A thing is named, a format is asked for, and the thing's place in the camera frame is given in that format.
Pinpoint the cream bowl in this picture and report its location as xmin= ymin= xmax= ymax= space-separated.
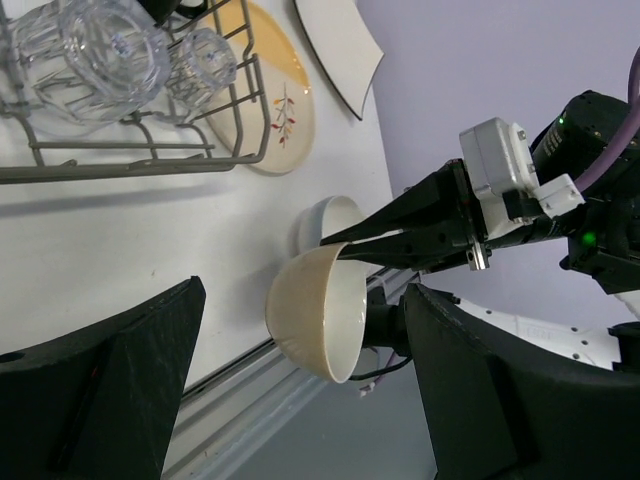
xmin=265 ymin=243 xmax=368 ymax=384

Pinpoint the aluminium rail frame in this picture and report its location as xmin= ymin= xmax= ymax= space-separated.
xmin=159 ymin=269 xmax=431 ymax=480

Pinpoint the grey wire dish rack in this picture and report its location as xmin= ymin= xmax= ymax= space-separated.
xmin=1 ymin=1 xmax=264 ymax=185

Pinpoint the cream yellow plate leaf motif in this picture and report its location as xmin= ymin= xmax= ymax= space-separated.
xmin=200 ymin=1 xmax=315 ymax=176

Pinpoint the white bowl right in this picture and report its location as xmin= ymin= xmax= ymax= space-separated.
xmin=293 ymin=196 xmax=365 ymax=254

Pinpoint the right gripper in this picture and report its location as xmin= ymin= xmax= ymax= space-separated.
xmin=320 ymin=159 xmax=491 ymax=273

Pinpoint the white square plate black rim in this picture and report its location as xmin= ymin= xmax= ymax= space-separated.
xmin=294 ymin=0 xmax=384 ymax=120

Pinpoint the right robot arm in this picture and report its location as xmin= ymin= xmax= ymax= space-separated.
xmin=324 ymin=65 xmax=639 ymax=311

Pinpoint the clear drinking glass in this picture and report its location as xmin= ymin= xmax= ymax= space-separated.
xmin=165 ymin=27 xmax=237 ymax=121

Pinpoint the clear glass mug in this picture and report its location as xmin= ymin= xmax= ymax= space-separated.
xmin=9 ymin=1 xmax=171 ymax=138

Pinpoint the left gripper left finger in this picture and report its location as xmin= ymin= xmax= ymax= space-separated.
xmin=1 ymin=276 xmax=206 ymax=479

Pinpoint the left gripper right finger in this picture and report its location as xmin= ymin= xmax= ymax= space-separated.
xmin=404 ymin=284 xmax=639 ymax=479

